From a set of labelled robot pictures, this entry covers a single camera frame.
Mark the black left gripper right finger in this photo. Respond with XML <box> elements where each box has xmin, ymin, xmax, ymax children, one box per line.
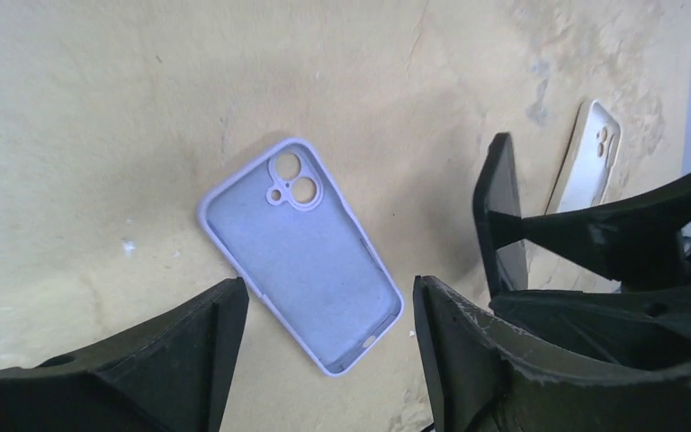
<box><xmin>413</xmin><ymin>276</ymin><xmax>691</xmax><ymax>431</ymax></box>

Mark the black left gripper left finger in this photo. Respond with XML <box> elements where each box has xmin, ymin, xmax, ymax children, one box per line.
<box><xmin>0</xmin><ymin>278</ymin><xmax>248</xmax><ymax>431</ymax></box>

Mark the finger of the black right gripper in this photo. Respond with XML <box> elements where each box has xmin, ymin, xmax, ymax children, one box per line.
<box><xmin>472</xmin><ymin>132</ymin><xmax>691</xmax><ymax>296</ymax></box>
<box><xmin>489</xmin><ymin>284</ymin><xmax>691</xmax><ymax>371</ymax></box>

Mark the lavender phone case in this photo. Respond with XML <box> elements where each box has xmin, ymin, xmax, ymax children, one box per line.
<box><xmin>196</xmin><ymin>138</ymin><xmax>404</xmax><ymax>376</ymax></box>

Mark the clear white phone case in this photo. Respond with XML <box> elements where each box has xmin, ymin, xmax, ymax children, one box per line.
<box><xmin>545</xmin><ymin>99</ymin><xmax>622</xmax><ymax>214</ymax></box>

